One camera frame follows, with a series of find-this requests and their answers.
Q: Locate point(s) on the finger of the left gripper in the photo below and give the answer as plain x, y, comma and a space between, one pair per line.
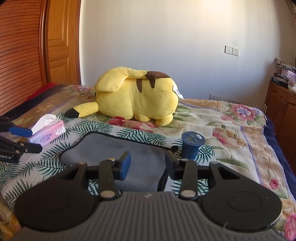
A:
20, 131
26, 147

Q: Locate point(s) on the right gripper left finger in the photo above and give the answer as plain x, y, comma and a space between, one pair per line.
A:
109, 171

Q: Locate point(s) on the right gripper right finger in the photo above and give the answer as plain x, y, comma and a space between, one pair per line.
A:
187, 172

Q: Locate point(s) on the purple grey microfiber towel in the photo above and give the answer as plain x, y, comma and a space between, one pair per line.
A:
147, 172

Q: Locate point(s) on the palm leaf print cloth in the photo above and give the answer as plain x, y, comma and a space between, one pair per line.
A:
32, 169

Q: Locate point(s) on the dark blue cup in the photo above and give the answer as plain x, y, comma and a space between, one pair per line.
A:
191, 142

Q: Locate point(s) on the pink tissue box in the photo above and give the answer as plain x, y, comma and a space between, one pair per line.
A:
47, 129

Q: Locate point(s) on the red blanket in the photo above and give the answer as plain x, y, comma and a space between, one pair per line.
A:
41, 90

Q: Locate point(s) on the floral bed quilt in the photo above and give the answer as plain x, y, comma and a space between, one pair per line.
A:
239, 136

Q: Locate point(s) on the wooden slatted wardrobe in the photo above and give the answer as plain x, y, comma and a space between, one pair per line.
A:
22, 51

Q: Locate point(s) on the yellow plush toy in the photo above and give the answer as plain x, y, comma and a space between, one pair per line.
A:
128, 93

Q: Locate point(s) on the wooden low cabinet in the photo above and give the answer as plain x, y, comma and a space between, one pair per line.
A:
281, 110

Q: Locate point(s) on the wooden door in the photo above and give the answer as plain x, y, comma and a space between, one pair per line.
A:
62, 42

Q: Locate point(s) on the stack of boxes and books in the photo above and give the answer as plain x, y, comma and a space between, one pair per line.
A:
284, 75

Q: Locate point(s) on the wall power strip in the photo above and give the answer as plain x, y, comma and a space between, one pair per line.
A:
212, 97

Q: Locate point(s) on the white wall switch socket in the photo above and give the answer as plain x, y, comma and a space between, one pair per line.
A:
231, 51

